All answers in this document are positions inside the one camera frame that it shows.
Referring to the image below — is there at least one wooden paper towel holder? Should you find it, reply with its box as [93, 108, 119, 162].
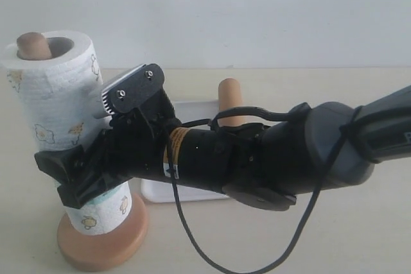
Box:
[17, 32, 148, 271]

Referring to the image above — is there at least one white rectangular plastic tray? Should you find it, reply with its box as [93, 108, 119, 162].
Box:
[141, 100, 229, 203]

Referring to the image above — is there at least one printed paper towel roll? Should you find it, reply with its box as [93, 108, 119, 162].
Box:
[1, 30, 132, 235]

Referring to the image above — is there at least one brown cardboard tube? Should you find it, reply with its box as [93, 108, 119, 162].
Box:
[218, 78, 245, 126]

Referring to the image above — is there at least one wrist camera with grey block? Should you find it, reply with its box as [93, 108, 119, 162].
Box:
[89, 64, 164, 119]

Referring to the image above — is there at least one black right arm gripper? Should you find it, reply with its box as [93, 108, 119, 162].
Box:
[34, 90, 181, 209]

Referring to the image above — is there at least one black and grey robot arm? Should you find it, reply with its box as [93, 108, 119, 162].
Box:
[35, 87, 410, 211]

